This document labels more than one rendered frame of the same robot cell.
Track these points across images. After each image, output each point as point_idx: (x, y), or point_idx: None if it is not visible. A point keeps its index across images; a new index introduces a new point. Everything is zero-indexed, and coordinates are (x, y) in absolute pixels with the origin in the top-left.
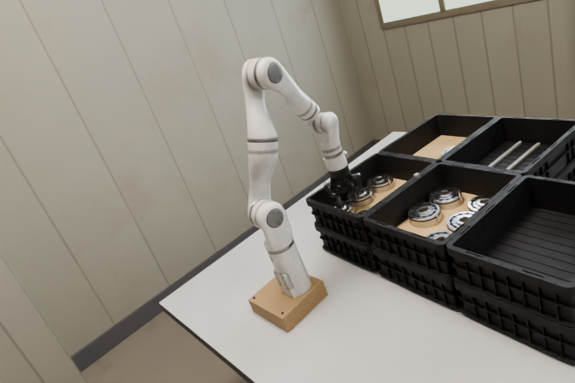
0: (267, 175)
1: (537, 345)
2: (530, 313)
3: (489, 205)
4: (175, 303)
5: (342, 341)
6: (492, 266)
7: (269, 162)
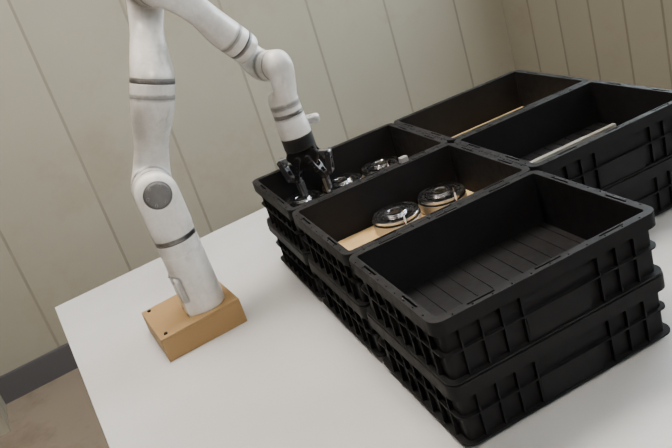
0: (156, 133)
1: (439, 415)
2: (418, 362)
3: (449, 208)
4: (72, 309)
5: (223, 380)
6: (379, 288)
7: (153, 113)
